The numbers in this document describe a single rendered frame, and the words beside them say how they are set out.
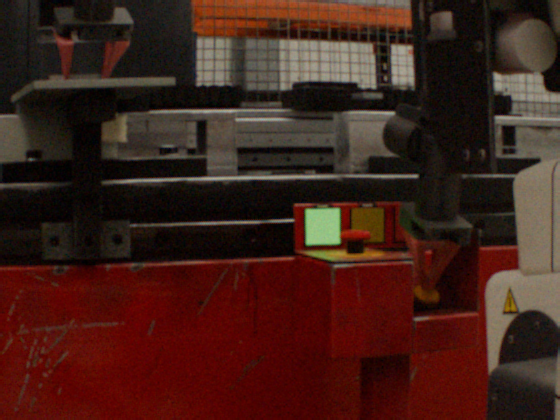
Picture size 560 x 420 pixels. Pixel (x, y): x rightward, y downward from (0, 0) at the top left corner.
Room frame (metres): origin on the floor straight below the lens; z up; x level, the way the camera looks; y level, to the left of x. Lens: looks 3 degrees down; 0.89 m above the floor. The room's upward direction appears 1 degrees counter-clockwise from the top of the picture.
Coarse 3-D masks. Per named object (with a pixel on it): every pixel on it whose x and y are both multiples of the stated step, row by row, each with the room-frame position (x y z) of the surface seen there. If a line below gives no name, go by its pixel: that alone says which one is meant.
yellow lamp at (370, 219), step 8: (352, 208) 1.48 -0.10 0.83; (360, 208) 1.48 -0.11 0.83; (368, 208) 1.49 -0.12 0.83; (376, 208) 1.49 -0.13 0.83; (352, 216) 1.48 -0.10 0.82; (360, 216) 1.48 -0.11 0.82; (368, 216) 1.48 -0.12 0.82; (376, 216) 1.49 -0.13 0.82; (352, 224) 1.48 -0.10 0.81; (360, 224) 1.48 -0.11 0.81; (368, 224) 1.48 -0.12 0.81; (376, 224) 1.49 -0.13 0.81; (376, 232) 1.49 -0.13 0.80; (368, 240) 1.49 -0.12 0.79; (376, 240) 1.49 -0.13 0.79
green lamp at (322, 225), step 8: (312, 216) 1.46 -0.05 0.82; (320, 216) 1.47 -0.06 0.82; (328, 216) 1.47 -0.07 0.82; (336, 216) 1.47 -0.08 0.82; (312, 224) 1.46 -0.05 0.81; (320, 224) 1.47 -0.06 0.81; (328, 224) 1.47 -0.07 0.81; (336, 224) 1.47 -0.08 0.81; (312, 232) 1.46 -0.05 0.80; (320, 232) 1.47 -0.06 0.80; (328, 232) 1.47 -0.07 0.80; (336, 232) 1.47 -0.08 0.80; (312, 240) 1.46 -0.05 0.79; (320, 240) 1.47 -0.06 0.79; (328, 240) 1.47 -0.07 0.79; (336, 240) 1.47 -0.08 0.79
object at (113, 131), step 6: (114, 120) 1.57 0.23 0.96; (120, 120) 1.57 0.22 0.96; (102, 126) 1.56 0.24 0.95; (108, 126) 1.57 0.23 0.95; (114, 126) 1.57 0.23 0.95; (120, 126) 1.57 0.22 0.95; (126, 126) 1.58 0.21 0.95; (102, 132) 1.56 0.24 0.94; (108, 132) 1.57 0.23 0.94; (114, 132) 1.57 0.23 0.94; (120, 132) 1.57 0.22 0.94; (126, 132) 1.58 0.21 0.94; (102, 138) 1.56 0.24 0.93; (108, 138) 1.57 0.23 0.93; (114, 138) 1.57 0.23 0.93; (120, 138) 1.57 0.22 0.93; (126, 138) 1.58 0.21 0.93
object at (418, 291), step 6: (414, 288) 1.43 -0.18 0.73; (420, 288) 1.42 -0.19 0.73; (414, 294) 1.41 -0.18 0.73; (420, 294) 1.41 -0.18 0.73; (426, 294) 1.41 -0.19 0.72; (432, 294) 1.42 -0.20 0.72; (438, 294) 1.42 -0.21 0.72; (414, 300) 1.41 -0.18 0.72; (420, 300) 1.41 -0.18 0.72; (426, 300) 1.40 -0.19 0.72; (432, 300) 1.41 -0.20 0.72; (438, 300) 1.41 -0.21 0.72; (420, 306) 1.41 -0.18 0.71; (426, 306) 1.41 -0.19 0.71; (432, 306) 1.41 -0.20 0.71
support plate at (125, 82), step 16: (64, 80) 1.30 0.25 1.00; (80, 80) 1.30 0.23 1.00; (96, 80) 1.31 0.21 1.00; (112, 80) 1.32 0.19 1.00; (128, 80) 1.33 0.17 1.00; (144, 80) 1.33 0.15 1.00; (160, 80) 1.34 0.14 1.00; (16, 96) 1.47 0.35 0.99; (32, 96) 1.42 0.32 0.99; (48, 96) 1.43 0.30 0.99; (64, 96) 1.45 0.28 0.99; (128, 96) 1.52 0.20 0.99
